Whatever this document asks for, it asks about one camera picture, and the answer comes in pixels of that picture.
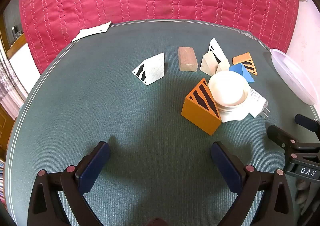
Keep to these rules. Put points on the brown rectangular wooden block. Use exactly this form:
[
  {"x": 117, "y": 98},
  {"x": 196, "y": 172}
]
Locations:
[{"x": 187, "y": 59}]

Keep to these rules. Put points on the white lace cloth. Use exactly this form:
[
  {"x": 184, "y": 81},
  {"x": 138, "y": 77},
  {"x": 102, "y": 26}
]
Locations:
[{"x": 7, "y": 83}]

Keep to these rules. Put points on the white power adapter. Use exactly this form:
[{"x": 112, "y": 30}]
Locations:
[{"x": 257, "y": 102}]

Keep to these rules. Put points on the large beige wooden wedge block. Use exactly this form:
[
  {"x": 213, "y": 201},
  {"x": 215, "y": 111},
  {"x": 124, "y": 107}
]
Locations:
[{"x": 208, "y": 64}]

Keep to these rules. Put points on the tall white striped wedge block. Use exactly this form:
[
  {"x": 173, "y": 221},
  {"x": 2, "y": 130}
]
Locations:
[{"x": 217, "y": 49}]

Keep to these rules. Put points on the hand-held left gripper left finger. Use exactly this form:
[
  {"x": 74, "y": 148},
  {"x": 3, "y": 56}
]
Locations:
[{"x": 96, "y": 166}]

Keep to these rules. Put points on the white paper sheet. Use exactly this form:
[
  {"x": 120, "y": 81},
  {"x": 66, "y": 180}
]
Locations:
[{"x": 92, "y": 30}]

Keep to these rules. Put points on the small beige wooden wedge block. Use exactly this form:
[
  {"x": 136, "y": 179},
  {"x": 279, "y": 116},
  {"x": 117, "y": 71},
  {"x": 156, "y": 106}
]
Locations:
[{"x": 223, "y": 66}]

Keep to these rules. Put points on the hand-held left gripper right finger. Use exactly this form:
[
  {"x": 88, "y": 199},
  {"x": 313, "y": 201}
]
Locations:
[{"x": 225, "y": 166}]

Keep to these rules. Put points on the blue wedge block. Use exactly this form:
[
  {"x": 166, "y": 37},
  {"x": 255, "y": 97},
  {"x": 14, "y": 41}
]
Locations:
[{"x": 242, "y": 71}]

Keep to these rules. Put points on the wide white striped wedge block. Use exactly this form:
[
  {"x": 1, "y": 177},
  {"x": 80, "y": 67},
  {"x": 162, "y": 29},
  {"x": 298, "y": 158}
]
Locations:
[{"x": 152, "y": 69}]

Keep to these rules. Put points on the large orange striped wedge block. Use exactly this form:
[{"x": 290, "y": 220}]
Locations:
[{"x": 200, "y": 111}]

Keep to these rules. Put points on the small orange striped wedge block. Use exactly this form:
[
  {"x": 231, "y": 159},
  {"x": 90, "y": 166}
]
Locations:
[{"x": 246, "y": 62}]

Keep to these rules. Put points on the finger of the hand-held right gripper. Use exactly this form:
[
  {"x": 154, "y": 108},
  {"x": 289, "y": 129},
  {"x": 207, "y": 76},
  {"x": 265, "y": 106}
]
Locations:
[
  {"x": 278, "y": 136},
  {"x": 306, "y": 121}
]

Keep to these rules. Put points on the turned wooden post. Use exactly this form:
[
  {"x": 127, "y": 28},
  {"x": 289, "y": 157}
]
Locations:
[{"x": 303, "y": 191}]

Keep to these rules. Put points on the clear plastic container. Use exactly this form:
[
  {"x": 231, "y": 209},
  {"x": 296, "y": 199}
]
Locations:
[{"x": 292, "y": 77}]

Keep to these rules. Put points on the wooden furniture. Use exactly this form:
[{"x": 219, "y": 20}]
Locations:
[{"x": 17, "y": 45}]

